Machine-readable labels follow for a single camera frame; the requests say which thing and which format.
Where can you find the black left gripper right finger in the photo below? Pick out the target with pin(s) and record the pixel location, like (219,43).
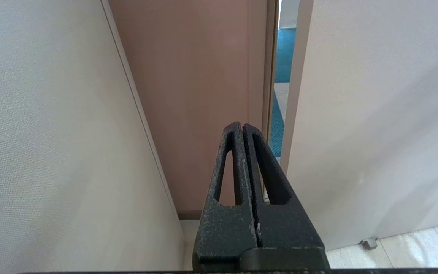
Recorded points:
(287,228)

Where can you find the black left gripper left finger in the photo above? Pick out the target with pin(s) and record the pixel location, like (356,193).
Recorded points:
(222,228)

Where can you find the grey metal door stopper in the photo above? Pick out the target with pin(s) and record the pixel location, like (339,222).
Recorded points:
(369,242)

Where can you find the cream white door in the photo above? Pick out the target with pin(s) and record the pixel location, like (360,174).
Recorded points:
(375,114)

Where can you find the dark baseboard strip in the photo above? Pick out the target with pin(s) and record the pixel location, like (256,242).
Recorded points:
(189,215)

